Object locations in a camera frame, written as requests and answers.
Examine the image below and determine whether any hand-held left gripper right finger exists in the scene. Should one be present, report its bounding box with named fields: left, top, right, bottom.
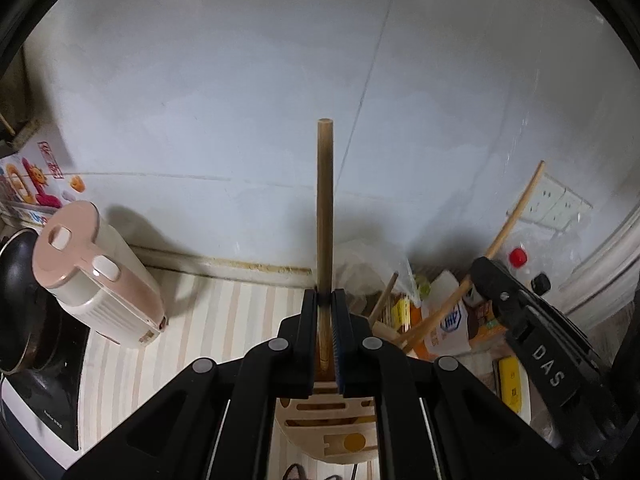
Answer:
left=332, top=287, right=586, bottom=480

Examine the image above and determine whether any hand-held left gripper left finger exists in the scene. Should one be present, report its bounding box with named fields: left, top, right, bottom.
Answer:
left=65, top=287, right=321, bottom=480

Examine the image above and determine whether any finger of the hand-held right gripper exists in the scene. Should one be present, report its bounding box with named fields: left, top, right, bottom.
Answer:
left=470, top=256, right=532, bottom=335

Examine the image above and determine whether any cream utensil holder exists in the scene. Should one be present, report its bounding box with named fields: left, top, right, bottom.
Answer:
left=275, top=380, right=381, bottom=466

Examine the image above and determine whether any light wooden chopstick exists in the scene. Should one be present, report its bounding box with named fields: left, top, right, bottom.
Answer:
left=367, top=272, right=399, bottom=323
left=316, top=118, right=335, bottom=376
left=402, top=161, right=546, bottom=353

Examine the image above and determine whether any orange label sauce bottle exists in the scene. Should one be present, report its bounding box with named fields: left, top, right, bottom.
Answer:
left=467, top=300, right=508, bottom=342

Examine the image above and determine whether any yellow device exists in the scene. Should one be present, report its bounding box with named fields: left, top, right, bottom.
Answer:
left=498, top=355, right=531, bottom=413

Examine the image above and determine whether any white paper packet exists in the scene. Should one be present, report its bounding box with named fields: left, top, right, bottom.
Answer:
left=420, top=270, right=473, bottom=356

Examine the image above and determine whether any clear plastic bag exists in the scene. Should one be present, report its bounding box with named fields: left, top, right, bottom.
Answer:
left=510, top=220, right=591, bottom=301

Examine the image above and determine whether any striped cat print mat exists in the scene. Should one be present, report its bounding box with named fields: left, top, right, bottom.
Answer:
left=77, top=266, right=536, bottom=480

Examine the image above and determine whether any pink and white kettle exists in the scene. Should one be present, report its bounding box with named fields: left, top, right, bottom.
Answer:
left=32, top=201, right=167, bottom=350

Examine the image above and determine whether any black induction cooktop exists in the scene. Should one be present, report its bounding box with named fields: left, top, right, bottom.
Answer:
left=0, top=310, right=88, bottom=453

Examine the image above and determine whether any black wok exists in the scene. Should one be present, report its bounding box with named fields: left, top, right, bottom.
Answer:
left=0, top=227, right=61, bottom=373

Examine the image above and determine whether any white wall socket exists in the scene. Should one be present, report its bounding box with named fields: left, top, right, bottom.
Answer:
left=507, top=172, right=568, bottom=221
left=544, top=191, right=593, bottom=231

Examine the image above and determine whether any colourful wall sticker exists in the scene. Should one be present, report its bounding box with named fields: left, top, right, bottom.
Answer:
left=0, top=135, right=86, bottom=231

